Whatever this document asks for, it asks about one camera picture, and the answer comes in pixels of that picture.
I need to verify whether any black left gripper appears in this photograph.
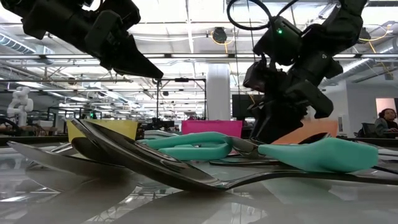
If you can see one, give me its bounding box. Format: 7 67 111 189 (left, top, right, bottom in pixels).
84 0 164 80

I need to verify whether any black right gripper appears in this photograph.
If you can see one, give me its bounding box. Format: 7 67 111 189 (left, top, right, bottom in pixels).
243 58 335 144

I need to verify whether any black monitor screen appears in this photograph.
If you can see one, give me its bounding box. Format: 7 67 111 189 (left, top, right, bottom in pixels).
231 93 259 119

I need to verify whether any orange plastic bin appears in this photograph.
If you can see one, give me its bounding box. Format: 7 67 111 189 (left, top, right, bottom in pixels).
272 119 339 146

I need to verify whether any white round pillar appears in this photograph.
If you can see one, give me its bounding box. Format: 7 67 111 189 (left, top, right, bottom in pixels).
206 63 231 121

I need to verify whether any pink plastic bin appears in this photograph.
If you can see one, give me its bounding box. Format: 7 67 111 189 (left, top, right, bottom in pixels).
181 119 243 139

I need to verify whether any black bench machine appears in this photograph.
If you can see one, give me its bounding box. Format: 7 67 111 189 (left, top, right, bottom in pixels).
144 117 175 131

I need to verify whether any yellow plastic bin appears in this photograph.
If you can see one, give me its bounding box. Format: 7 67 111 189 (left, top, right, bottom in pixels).
66 119 139 143

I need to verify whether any black office chair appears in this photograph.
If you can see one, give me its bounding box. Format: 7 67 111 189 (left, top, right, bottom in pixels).
360 122 377 138

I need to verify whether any person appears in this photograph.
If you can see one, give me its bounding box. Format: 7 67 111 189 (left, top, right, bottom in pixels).
374 108 398 138

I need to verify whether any cluttered workbench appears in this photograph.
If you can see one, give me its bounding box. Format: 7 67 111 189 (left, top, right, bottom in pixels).
0 116 68 138

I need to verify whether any black metal gantry frame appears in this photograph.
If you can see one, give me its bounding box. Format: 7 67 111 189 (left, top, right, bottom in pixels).
154 77 208 121

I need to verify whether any white wall box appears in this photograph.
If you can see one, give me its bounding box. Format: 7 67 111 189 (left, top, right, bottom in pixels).
337 114 348 137

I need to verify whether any black ceiling cable reel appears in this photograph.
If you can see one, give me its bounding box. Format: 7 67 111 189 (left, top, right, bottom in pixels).
212 27 228 44
357 27 373 44

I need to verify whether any silver ventilation duct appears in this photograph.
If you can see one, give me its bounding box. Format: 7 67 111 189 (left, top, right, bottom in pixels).
0 32 55 65
320 37 398 88

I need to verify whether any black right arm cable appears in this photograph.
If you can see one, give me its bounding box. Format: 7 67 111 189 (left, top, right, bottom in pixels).
226 0 300 32

